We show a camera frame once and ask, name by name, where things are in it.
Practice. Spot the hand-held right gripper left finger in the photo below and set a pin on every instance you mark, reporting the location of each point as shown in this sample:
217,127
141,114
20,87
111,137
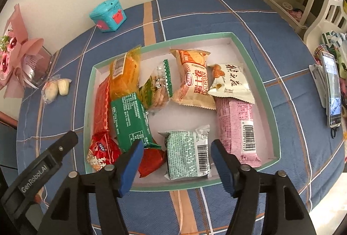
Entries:
132,167

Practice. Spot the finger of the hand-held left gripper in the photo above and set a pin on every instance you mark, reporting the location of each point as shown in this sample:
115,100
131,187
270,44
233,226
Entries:
66,142

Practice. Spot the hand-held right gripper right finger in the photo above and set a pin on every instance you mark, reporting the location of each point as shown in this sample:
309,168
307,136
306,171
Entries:
221,167

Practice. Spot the small red snack packet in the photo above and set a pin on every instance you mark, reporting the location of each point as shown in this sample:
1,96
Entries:
151,161

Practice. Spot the round red snack packet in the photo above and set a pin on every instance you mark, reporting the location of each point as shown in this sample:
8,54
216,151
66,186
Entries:
101,151

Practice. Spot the pale green snack packet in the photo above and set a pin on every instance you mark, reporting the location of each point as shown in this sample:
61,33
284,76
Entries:
184,153

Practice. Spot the dark green snack packet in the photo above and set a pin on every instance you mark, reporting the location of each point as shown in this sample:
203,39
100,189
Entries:
130,121

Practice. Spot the pink snack packet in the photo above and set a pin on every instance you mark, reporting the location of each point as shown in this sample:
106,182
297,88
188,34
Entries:
233,121

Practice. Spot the long red snack packet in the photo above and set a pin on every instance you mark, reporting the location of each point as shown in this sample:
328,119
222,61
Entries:
101,110

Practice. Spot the green-rimmed white cardboard box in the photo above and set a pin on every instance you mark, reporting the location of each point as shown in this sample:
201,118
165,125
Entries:
184,118

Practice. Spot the clear green-edged biscuit packet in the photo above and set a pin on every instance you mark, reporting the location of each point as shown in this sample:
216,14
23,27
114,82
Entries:
158,94

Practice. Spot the white snack packet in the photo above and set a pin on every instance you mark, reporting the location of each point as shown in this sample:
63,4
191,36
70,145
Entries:
230,86

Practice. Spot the yellow snack packet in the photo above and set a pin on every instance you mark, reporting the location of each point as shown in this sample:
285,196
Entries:
124,80

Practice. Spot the clear wrapped white snack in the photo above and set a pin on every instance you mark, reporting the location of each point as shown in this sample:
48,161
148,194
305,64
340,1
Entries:
50,91

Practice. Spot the white jelly cup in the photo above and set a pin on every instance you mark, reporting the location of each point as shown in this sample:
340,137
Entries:
64,86

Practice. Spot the clear plastic box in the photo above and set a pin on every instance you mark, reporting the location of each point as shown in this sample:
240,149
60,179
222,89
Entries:
44,60

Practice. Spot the cream orange snack packet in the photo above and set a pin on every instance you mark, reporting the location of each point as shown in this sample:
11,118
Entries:
193,83

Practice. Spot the pink flower bouquet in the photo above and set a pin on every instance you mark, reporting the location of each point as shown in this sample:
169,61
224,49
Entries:
29,48

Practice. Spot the white phone stand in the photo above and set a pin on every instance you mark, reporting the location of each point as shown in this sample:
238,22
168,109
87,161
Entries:
318,80

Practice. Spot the teal toy cube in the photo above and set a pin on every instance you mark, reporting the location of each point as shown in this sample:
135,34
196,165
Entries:
108,15

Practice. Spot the smartphone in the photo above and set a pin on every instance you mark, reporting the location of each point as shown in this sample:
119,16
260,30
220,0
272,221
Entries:
333,88

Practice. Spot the blue plaid bedsheet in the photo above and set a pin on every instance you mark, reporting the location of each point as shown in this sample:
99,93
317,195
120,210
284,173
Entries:
189,12

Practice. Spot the white chair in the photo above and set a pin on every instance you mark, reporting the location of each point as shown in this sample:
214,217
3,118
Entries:
311,31

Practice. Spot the green white checked bag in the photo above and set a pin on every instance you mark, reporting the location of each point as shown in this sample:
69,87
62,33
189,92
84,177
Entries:
332,37

